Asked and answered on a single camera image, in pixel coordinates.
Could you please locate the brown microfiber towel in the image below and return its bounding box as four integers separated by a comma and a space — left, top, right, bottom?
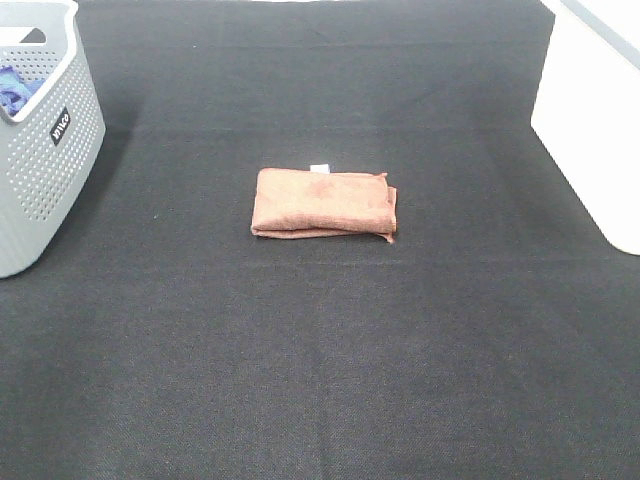
251, 168, 397, 243

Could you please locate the blue cloth in basket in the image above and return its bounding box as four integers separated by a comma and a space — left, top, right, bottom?
0, 66, 44, 117

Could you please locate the grey perforated laundry basket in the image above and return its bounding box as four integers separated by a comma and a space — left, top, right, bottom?
1, 1, 106, 278

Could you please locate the white plastic basket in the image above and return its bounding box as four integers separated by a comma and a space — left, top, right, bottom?
531, 1, 639, 255

